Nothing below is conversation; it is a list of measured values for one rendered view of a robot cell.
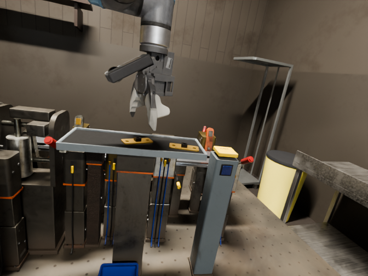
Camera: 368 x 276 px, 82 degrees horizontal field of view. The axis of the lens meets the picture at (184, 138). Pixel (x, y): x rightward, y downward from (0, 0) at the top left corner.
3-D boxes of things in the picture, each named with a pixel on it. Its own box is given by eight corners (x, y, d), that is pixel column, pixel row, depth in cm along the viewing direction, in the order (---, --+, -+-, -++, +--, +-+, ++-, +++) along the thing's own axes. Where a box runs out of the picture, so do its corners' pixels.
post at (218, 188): (207, 258, 81) (231, 152, 69) (213, 276, 74) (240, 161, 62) (188, 258, 80) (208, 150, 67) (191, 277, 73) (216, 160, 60)
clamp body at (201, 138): (200, 184, 137) (210, 131, 126) (205, 197, 124) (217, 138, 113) (187, 184, 135) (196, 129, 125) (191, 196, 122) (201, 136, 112)
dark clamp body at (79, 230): (91, 231, 86) (93, 143, 75) (82, 256, 75) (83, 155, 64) (72, 231, 85) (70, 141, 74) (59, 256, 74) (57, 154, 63)
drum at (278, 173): (300, 224, 230) (321, 166, 210) (268, 228, 215) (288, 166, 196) (272, 200, 269) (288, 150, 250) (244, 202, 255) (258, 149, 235)
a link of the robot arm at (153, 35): (148, 23, 47) (134, 26, 54) (146, 45, 49) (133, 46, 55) (176, 31, 52) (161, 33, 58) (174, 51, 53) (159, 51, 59)
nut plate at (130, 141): (148, 138, 63) (148, 134, 63) (154, 142, 60) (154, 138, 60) (120, 139, 59) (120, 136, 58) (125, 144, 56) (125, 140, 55)
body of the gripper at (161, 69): (172, 99, 57) (178, 51, 54) (142, 97, 52) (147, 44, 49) (159, 94, 63) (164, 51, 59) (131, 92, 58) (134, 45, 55)
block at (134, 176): (142, 259, 77) (155, 142, 64) (141, 279, 69) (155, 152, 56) (113, 259, 75) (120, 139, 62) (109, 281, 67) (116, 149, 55)
